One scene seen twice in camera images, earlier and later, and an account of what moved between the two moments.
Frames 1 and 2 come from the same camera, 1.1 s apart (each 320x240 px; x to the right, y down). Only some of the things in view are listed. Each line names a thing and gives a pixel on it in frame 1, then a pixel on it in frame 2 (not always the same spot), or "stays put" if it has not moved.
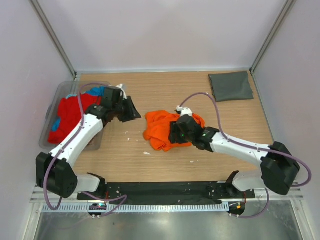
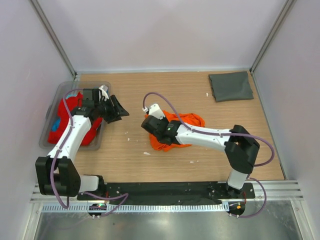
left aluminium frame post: x=53 y=36 stays put
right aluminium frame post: x=289 y=5 stays put
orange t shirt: x=157 y=129 stays put
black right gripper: x=174 y=129 to x=165 y=119
